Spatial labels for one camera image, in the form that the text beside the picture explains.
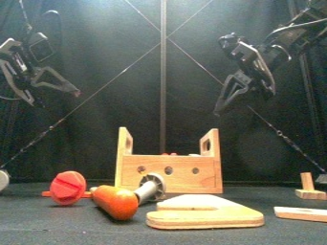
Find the grey toy nut disc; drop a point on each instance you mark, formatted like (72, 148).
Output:
(156, 183)

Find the red piece inside toolbox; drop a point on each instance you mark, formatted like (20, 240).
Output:
(170, 154)

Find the wooden toy nail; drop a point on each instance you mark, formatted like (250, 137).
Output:
(310, 191)

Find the vertical metal frame pole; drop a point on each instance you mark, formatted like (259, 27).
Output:
(163, 79)

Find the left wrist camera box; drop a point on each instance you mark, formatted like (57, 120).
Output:
(40, 48)

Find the red toy screw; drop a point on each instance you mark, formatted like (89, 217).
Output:
(67, 188)

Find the grey round object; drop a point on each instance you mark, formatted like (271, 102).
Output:
(3, 180)

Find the flat wooden strip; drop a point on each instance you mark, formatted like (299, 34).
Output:
(300, 214)

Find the wooden toy toolbox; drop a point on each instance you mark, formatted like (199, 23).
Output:
(183, 178)

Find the dark metal frame post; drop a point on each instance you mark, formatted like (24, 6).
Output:
(310, 102)

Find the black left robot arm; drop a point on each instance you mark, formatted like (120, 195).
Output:
(47, 24)

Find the flat wooden board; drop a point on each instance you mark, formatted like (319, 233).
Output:
(204, 213)

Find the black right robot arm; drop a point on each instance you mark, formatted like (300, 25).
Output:
(300, 30)

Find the grey metal bracket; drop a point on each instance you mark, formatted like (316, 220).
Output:
(322, 179)

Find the white piece inside toolbox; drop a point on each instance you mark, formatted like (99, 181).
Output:
(194, 155)

